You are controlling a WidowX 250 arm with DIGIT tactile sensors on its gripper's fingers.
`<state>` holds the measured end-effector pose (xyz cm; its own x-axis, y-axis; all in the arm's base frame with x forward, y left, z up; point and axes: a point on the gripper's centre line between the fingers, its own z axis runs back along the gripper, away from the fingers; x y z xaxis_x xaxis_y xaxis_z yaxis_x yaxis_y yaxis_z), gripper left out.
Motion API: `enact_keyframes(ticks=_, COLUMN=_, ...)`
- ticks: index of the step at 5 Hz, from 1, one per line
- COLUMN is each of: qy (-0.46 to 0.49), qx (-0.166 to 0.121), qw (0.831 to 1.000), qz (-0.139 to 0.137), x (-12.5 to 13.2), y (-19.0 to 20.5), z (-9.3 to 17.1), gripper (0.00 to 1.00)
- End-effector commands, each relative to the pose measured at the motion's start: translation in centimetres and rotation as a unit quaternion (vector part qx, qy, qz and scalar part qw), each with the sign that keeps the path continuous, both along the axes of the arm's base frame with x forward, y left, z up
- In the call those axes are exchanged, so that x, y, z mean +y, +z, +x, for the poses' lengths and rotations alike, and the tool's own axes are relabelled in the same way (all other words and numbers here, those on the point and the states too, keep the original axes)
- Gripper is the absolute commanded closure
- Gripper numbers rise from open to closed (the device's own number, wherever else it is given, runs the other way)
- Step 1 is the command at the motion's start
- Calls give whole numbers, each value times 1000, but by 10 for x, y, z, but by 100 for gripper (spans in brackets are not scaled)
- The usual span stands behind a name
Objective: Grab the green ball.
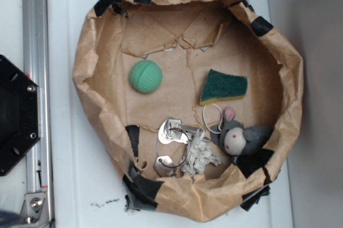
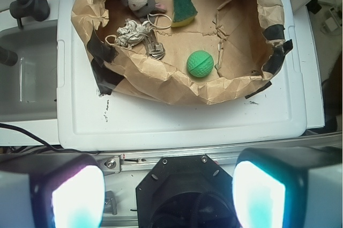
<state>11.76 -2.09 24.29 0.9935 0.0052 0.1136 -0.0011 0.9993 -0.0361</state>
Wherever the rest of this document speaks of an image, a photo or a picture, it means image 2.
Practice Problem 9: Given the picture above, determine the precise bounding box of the black octagonal mount plate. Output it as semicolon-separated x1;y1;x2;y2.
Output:
136;155;239;227

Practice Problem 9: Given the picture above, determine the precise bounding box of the green dimpled ball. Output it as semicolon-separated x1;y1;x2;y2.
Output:
187;50;214;78

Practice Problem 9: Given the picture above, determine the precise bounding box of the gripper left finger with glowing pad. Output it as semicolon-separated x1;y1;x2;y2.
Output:
1;153;105;227

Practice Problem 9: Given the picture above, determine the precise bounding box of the black cable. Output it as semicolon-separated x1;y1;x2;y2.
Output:
0;122;99;155

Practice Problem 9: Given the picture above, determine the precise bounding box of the white plastic bin lid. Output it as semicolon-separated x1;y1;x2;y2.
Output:
57;0;307;151

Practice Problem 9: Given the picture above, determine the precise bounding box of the silver key bunch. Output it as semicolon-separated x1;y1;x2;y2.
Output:
145;32;165;60

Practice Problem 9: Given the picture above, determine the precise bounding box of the white string loop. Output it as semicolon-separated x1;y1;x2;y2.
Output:
105;13;172;47

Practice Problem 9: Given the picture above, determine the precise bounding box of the grey sink basin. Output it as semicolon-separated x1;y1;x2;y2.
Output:
1;20;57;122

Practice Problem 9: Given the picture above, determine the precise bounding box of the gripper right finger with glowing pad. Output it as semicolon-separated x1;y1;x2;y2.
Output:
232;146;342;227

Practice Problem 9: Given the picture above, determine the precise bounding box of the green and yellow sponge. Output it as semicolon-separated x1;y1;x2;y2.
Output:
171;0;198;28

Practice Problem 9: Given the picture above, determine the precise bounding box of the aluminium frame rail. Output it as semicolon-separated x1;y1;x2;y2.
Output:
95;132;342;173

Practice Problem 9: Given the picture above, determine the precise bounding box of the crumpled white paper ball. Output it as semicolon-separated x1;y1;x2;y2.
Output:
115;19;152;49

